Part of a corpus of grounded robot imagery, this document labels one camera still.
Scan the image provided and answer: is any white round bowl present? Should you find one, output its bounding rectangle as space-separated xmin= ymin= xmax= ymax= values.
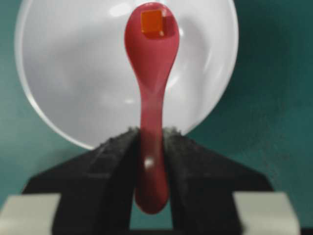
xmin=15 ymin=0 xmax=239 ymax=149

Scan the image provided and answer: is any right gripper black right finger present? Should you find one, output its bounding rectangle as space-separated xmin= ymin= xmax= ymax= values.
xmin=163 ymin=127 xmax=273 ymax=235

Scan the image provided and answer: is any pink plastic soup spoon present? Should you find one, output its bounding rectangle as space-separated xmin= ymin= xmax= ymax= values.
xmin=124 ymin=2 xmax=179 ymax=214

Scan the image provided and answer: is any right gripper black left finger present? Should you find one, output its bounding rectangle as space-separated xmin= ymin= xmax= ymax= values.
xmin=22 ymin=128 xmax=139 ymax=235

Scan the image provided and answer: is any small red block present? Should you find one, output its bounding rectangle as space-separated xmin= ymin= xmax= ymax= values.
xmin=140 ymin=9 xmax=164 ymax=39

